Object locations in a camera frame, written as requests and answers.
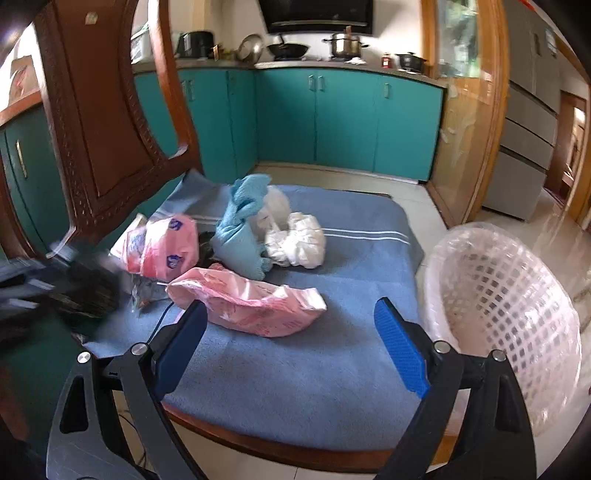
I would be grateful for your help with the plain pink plastic bag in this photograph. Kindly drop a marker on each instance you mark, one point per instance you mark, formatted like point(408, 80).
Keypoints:
point(249, 309)

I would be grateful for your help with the steel stock pot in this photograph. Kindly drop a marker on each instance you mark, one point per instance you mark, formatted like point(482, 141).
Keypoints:
point(345, 46)

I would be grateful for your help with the black wok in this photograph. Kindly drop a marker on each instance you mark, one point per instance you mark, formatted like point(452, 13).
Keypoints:
point(288, 50)

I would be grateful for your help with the row of condiment bottles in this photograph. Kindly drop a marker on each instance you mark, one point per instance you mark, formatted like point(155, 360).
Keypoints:
point(225, 53)

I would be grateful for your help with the white dish rack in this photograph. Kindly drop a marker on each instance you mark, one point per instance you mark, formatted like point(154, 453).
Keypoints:
point(140, 46)

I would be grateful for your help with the white plastic mesh basket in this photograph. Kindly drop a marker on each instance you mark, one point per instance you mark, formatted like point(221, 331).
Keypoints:
point(531, 295)

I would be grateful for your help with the teal side cabinet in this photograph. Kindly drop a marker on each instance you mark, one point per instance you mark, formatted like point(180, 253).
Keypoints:
point(23, 194)

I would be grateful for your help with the white plastic bag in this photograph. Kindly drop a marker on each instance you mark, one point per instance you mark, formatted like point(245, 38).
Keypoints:
point(302, 240)

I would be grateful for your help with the wooden door frame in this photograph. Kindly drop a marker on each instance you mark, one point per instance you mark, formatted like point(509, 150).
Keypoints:
point(561, 152)

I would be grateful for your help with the teal cloth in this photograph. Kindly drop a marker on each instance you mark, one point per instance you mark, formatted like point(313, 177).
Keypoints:
point(240, 240)

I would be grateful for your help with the wood framed glass door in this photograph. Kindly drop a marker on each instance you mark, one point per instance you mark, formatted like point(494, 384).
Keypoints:
point(461, 115)

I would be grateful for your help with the red bottle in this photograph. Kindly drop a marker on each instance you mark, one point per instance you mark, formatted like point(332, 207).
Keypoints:
point(386, 61)

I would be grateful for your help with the carved wooden chair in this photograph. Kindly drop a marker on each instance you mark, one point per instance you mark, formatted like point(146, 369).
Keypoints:
point(106, 115)

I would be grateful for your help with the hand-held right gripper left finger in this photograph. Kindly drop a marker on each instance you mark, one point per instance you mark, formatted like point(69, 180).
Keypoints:
point(180, 344)

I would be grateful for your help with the black air fryer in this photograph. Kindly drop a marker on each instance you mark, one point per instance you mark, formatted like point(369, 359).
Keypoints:
point(195, 45)

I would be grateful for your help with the grey refrigerator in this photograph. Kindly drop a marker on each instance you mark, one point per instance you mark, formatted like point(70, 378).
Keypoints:
point(526, 138)

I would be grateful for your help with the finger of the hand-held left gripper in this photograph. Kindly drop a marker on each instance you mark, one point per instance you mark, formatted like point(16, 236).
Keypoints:
point(94, 290)

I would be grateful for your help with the blue striped towel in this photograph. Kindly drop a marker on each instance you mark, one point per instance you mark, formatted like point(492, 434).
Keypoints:
point(286, 369)

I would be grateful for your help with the pink bag with purple logos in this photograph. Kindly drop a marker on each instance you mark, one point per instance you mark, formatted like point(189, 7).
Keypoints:
point(171, 244)

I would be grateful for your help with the teal lower kitchen cabinets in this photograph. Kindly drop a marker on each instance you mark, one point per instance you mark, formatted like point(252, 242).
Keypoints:
point(341, 120)

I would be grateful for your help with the black clay pot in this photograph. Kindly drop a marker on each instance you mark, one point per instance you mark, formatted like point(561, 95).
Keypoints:
point(411, 62)

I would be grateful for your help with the white rag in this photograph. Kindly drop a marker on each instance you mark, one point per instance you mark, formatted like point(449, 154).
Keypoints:
point(354, 61)

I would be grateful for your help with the black range hood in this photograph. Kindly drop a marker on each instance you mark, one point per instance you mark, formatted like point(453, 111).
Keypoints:
point(318, 14)

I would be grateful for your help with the cardboard box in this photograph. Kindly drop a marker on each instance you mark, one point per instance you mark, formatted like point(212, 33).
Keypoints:
point(23, 81)

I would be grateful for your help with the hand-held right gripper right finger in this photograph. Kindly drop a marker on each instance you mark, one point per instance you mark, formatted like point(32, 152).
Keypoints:
point(399, 346)

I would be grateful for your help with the steel pan lid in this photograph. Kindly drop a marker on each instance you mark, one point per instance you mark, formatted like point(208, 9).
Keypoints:
point(250, 48)

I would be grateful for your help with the clear plastic wrapper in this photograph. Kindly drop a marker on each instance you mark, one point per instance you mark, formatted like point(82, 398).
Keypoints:
point(141, 295)

